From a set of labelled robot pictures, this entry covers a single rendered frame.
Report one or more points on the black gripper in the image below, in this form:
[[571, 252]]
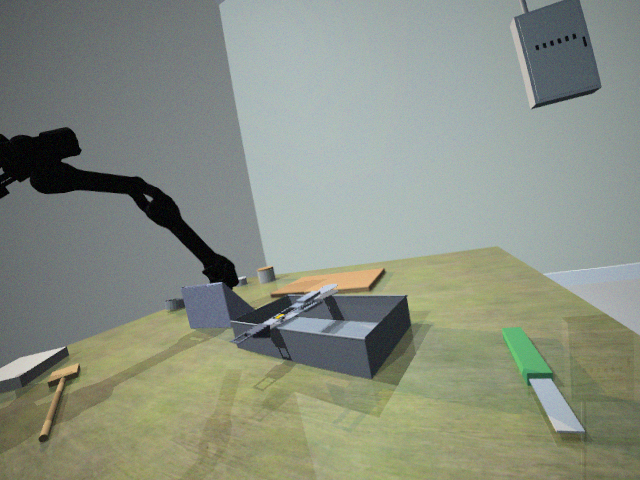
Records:
[[16, 173]]

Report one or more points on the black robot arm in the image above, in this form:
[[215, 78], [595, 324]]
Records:
[[50, 176]]

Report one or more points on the light wooden board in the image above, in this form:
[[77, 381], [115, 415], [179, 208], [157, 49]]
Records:
[[349, 282]]

